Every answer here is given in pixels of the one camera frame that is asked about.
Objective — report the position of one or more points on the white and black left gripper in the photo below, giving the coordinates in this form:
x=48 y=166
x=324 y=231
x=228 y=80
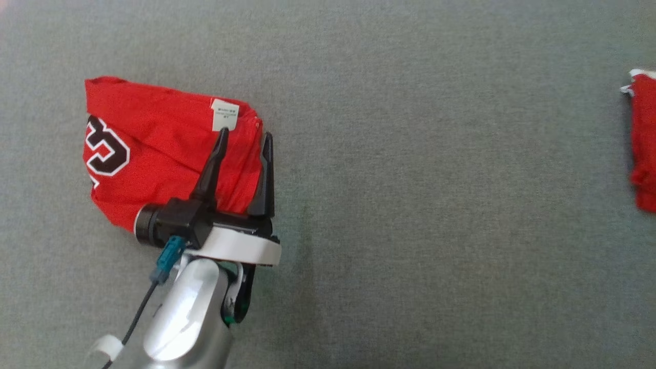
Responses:
x=241 y=247

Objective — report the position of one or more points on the red basketball jersey number 23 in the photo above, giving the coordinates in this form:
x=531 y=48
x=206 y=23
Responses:
x=148 y=128

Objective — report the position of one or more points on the red shorts with white trim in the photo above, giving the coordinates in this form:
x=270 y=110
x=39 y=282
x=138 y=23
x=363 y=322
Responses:
x=644 y=133

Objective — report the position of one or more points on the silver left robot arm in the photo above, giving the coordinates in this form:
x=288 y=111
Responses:
x=189 y=307

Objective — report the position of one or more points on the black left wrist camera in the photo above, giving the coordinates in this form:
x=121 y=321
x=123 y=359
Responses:
x=174 y=220

